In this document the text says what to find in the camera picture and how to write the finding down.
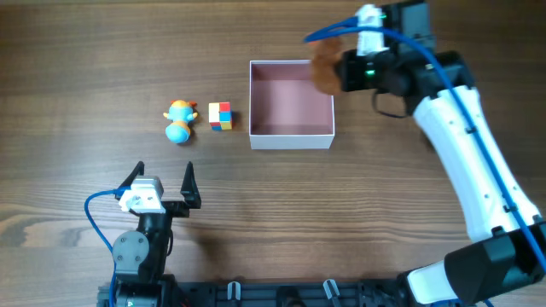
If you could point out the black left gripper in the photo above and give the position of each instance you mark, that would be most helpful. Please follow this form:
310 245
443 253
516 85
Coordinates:
180 209

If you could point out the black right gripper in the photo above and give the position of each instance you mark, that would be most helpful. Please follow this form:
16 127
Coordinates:
349 60

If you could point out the brown plush toy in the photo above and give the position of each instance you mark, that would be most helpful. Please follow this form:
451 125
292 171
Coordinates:
326 54

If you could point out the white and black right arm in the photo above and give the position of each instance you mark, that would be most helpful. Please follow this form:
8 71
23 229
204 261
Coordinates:
507 231

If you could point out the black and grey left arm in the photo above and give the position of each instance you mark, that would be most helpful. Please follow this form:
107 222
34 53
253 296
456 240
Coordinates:
139 256

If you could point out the blue duck toy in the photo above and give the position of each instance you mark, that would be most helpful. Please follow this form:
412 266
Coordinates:
181 113

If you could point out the colourful puzzle cube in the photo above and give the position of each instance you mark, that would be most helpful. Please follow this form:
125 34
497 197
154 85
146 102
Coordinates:
220 115

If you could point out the white box with pink interior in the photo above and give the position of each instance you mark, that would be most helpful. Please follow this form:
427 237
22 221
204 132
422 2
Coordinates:
286 111

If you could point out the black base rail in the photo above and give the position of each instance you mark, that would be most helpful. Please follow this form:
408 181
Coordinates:
381 293

